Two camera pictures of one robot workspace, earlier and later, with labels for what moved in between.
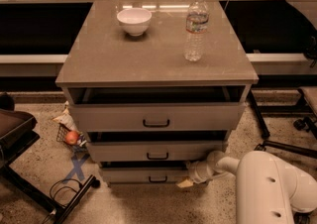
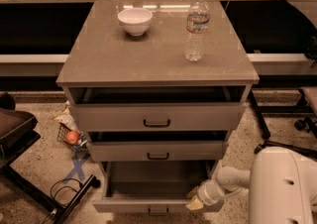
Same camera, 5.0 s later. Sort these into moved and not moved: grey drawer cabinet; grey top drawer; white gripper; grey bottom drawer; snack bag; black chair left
Moved: white gripper; grey bottom drawer
Not moved: black chair left; grey top drawer; grey drawer cabinet; snack bag
